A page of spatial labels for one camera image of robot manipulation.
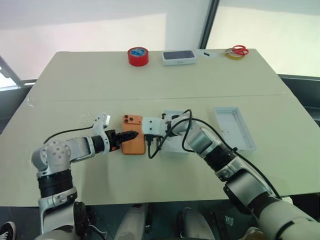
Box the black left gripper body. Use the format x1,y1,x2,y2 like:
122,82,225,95
104,129,124,151

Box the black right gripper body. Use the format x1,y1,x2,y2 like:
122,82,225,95
145,134,161,147

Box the orange smartphone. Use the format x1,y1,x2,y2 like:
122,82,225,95
121,114,147,156

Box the white open box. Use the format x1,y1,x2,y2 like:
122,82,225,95
161,108,195,156

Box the white phone box base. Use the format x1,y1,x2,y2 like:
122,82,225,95
212,106,258,154

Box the closed white phone box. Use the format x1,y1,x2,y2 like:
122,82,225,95
161,49,199,67

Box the red tape roll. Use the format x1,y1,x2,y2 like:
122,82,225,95
127,46,150,67

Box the white robot leg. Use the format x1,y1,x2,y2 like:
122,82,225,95
114,203,149,240

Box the dark rounded robot leg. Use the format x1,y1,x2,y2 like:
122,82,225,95
175,206,216,240

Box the white paper with black piece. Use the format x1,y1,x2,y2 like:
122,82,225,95
195,48,217,60

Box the yellow tape roll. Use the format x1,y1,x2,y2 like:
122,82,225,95
225,48,248,61

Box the black and white shoe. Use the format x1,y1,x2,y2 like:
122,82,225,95
0,220,17,240

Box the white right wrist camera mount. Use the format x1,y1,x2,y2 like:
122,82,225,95
142,116,166,138

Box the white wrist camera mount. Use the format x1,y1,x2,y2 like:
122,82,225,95
142,116,166,138
90,112,113,154

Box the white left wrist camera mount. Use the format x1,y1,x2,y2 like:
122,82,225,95
90,112,113,154

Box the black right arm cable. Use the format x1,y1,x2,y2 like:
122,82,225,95
146,108,284,200

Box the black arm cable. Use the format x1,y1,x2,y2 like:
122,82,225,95
43,125,95,145
146,108,284,200

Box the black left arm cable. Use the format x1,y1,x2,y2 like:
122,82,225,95
43,125,95,145

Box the red handled scissors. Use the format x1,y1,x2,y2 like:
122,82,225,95
231,44,250,56

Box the dark window frame post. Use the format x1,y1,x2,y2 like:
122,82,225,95
198,0,221,50

